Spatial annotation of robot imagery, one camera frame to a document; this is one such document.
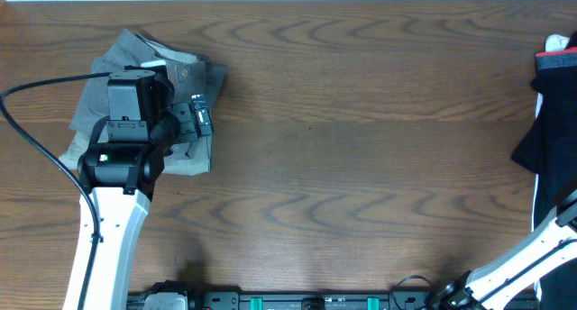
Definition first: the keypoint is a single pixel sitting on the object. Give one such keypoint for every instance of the folded grey trousers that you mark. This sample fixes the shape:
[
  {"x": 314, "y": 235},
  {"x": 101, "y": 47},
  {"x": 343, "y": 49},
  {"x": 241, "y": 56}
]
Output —
[{"x": 191, "y": 74}]

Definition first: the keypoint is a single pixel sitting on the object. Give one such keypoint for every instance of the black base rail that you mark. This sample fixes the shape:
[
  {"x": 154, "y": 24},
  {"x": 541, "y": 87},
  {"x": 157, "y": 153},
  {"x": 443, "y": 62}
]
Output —
[{"x": 173, "y": 295}]

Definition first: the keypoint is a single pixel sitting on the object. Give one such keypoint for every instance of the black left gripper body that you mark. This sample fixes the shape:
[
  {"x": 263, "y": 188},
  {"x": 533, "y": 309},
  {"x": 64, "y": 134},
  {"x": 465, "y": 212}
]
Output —
[{"x": 184, "y": 120}]

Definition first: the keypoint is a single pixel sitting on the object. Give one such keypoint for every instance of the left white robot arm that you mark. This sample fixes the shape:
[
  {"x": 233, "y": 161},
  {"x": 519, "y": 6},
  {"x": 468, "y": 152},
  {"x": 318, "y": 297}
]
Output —
[{"x": 124, "y": 158}]

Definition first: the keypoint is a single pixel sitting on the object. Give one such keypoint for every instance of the black garment pile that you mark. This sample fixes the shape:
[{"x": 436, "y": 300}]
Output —
[{"x": 549, "y": 148}]

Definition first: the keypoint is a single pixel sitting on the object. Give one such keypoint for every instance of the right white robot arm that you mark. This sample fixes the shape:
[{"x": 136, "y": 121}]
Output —
[{"x": 549, "y": 246}]

